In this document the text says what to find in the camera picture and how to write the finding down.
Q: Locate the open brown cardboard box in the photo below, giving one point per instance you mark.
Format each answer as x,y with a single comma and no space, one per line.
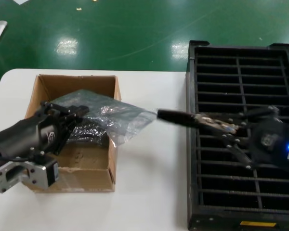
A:
74,83

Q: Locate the graphics card in antistatic bag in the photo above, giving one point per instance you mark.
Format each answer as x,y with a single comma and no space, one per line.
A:
91,134

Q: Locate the crinkled translucent antistatic bag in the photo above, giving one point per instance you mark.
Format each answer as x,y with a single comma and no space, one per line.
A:
130,115

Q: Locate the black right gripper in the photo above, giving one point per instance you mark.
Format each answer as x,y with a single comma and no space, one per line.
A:
267,144

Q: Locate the graphics card with silver bracket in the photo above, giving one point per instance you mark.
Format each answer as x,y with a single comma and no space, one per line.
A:
173,116

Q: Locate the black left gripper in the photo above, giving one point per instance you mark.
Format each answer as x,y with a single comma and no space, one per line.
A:
26,134

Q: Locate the white paper sheet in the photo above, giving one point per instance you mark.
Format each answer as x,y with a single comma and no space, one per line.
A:
20,1

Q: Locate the black slotted plastic container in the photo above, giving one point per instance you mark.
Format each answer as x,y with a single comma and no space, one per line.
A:
191,156

